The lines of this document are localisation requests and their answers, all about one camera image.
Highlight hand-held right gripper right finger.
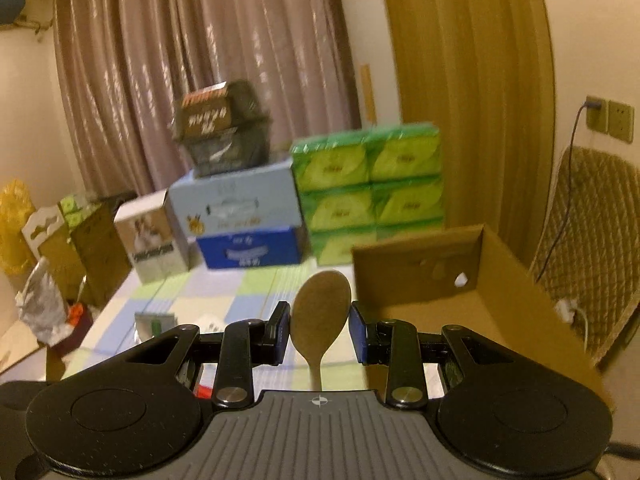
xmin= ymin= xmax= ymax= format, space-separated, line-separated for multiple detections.
xmin=348 ymin=301 xmax=545 ymax=409

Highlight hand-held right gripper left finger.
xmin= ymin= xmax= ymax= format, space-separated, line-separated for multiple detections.
xmin=90 ymin=301 xmax=292 ymax=409

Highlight wooden spoon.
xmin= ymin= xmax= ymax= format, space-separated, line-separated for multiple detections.
xmin=291 ymin=270 xmax=353 ymax=392

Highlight cardboard box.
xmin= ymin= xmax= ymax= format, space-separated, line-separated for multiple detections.
xmin=351 ymin=224 xmax=614 ymax=411

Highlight checked cloth covered desktop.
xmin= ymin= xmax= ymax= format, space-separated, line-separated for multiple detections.
xmin=47 ymin=260 xmax=451 ymax=401

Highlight dark blue box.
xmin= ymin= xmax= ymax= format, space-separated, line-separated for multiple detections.
xmin=196 ymin=225 xmax=311 ymax=271

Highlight light blue carton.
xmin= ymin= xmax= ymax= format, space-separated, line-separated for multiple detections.
xmin=167 ymin=157 xmax=305 ymax=239

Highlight stack of green tissue packs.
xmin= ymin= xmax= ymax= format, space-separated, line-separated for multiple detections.
xmin=291 ymin=121 xmax=446 ymax=267

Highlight white box with dog picture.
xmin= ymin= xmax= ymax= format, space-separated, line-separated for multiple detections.
xmin=114 ymin=190 xmax=192 ymax=284

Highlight orange red packet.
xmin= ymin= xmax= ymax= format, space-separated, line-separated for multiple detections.
xmin=67 ymin=302 xmax=94 ymax=329

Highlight brown cardboard cartons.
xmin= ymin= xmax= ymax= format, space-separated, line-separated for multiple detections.
xmin=37 ymin=202 xmax=134 ymax=312

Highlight dark plastic basket box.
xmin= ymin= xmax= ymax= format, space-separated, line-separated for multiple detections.
xmin=172 ymin=79 xmax=274 ymax=179

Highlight small green tissue box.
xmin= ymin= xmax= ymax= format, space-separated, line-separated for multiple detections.
xmin=59 ymin=194 xmax=94 ymax=227

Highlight crumpled white plastic bag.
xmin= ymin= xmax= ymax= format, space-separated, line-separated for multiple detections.
xmin=15 ymin=257 xmax=72 ymax=347

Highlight quilted beige chair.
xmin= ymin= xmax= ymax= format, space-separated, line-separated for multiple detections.
xmin=527 ymin=145 xmax=640 ymax=370

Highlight white carved chair back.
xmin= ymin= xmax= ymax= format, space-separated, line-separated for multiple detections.
xmin=21 ymin=205 xmax=69 ymax=262

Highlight yellow plastic bag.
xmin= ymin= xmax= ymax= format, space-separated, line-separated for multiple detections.
xmin=0 ymin=180 xmax=39 ymax=277

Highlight pink curtain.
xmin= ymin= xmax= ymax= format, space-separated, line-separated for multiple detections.
xmin=52 ymin=0 xmax=362 ymax=203

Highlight grey charger cable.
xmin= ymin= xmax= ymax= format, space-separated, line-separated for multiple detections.
xmin=536 ymin=106 xmax=591 ymax=282

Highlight wall socket plate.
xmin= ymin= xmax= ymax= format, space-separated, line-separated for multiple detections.
xmin=586 ymin=95 xmax=635 ymax=144

